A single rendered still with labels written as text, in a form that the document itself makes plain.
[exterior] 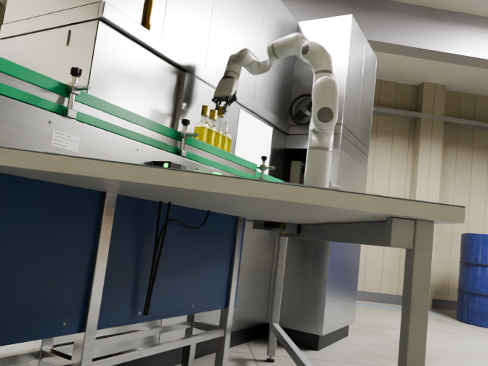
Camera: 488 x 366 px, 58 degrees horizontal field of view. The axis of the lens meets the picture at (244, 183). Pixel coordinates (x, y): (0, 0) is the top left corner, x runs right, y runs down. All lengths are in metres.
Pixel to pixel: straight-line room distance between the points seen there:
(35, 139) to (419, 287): 0.91
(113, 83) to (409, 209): 1.18
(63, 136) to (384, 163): 5.05
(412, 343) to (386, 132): 5.10
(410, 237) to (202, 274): 0.94
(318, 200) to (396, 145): 5.16
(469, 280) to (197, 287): 3.87
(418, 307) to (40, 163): 0.79
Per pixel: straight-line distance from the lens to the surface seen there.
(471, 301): 5.18
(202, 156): 1.64
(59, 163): 0.87
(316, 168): 1.65
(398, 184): 5.93
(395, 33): 4.29
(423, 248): 0.98
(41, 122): 1.14
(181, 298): 1.62
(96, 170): 0.85
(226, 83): 2.03
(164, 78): 1.93
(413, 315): 0.98
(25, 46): 2.02
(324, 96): 1.65
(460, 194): 6.33
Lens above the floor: 0.64
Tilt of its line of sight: 7 degrees up
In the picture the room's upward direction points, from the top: 7 degrees clockwise
